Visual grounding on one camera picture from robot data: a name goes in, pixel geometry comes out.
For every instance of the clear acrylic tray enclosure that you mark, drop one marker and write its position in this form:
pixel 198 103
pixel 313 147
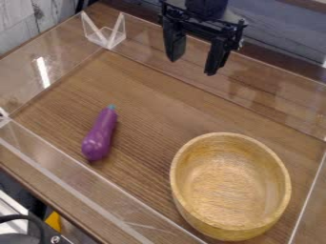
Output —
pixel 60 79

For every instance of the purple toy eggplant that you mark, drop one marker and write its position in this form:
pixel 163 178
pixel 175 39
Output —
pixel 97 142

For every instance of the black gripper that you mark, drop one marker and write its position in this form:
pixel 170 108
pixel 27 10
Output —
pixel 207 19

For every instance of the clear acrylic corner bracket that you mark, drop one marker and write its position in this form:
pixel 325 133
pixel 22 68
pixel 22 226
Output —
pixel 106 37

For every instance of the black and yellow device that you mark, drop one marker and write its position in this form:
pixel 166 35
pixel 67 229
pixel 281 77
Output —
pixel 22 220

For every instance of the brown wooden bowl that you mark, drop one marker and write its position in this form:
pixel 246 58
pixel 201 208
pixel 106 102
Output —
pixel 232 186

